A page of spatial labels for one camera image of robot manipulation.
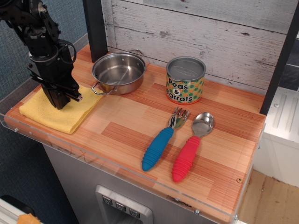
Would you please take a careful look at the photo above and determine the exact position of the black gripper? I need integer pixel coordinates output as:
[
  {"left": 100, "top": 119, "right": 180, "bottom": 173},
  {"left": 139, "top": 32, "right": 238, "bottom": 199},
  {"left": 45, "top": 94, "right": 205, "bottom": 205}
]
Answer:
[{"left": 27, "top": 44, "right": 82, "bottom": 110}]

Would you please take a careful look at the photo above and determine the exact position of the yellow cloth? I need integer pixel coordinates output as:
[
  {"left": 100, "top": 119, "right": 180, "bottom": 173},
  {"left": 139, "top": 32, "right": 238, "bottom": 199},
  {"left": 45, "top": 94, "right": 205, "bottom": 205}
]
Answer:
[{"left": 19, "top": 85, "right": 102, "bottom": 134}]

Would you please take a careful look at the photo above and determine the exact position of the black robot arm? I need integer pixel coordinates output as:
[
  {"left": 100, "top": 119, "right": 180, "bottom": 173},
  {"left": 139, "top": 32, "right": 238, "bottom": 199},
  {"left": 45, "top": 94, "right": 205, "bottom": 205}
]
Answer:
[{"left": 0, "top": 0, "right": 82, "bottom": 110}]

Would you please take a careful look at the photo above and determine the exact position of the clear acrylic table guard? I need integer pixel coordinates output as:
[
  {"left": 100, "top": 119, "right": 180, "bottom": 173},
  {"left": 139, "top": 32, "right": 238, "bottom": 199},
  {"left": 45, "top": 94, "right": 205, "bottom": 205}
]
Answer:
[{"left": 5, "top": 35, "right": 265, "bottom": 224}]

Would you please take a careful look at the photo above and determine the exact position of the small steel pot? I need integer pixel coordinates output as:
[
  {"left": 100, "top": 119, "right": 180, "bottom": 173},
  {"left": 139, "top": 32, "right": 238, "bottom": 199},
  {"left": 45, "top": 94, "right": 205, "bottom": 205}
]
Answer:
[{"left": 92, "top": 49, "right": 146, "bottom": 95}]

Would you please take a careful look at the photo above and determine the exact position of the silver button control panel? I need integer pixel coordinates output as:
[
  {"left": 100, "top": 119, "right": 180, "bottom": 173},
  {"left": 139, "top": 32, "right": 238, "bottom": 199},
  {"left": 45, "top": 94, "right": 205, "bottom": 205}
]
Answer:
[{"left": 95, "top": 185, "right": 153, "bottom": 224}]

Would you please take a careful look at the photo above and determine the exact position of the orange object bottom left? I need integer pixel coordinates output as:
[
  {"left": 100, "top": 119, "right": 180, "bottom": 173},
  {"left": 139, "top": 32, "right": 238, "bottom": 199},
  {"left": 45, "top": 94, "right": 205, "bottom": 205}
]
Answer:
[{"left": 17, "top": 213, "right": 41, "bottom": 224}]

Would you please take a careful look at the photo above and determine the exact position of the peas and carrots can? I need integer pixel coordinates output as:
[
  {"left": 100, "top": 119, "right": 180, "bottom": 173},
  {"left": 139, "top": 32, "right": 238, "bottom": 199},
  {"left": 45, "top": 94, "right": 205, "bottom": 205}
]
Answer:
[{"left": 166, "top": 56, "right": 206, "bottom": 105}]

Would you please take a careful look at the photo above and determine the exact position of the white ribbed cabinet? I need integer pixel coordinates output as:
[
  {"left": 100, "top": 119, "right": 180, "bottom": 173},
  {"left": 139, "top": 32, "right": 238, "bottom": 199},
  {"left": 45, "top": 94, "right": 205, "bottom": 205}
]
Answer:
[{"left": 253, "top": 87, "right": 299, "bottom": 187}]

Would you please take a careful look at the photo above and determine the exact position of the black vertical post left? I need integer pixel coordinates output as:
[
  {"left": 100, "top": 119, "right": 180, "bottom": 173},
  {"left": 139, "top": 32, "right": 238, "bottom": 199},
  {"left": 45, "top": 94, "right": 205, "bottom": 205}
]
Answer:
[{"left": 83, "top": 0, "right": 108, "bottom": 62}]

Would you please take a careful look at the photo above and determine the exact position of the black vertical post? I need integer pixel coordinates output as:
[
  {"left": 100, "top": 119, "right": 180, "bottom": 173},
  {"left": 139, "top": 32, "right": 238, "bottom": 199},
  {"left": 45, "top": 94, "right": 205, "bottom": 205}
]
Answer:
[
  {"left": 260, "top": 2, "right": 299, "bottom": 115},
  {"left": 83, "top": 0, "right": 108, "bottom": 62}
]

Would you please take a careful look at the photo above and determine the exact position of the blue handled fork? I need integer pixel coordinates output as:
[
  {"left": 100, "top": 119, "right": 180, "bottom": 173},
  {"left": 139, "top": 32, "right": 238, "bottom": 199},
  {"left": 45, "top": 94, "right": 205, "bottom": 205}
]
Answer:
[{"left": 142, "top": 107, "right": 190, "bottom": 171}]

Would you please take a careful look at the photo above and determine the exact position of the red handled spoon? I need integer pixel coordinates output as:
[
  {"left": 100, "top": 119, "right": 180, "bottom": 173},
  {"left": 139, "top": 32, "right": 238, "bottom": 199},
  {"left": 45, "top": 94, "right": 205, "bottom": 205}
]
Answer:
[{"left": 172, "top": 112, "right": 214, "bottom": 182}]

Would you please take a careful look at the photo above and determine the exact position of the black vertical post right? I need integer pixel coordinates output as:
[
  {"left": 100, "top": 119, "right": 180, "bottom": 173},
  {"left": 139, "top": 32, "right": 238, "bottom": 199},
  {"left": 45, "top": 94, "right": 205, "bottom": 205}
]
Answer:
[{"left": 260, "top": 2, "right": 299, "bottom": 115}]

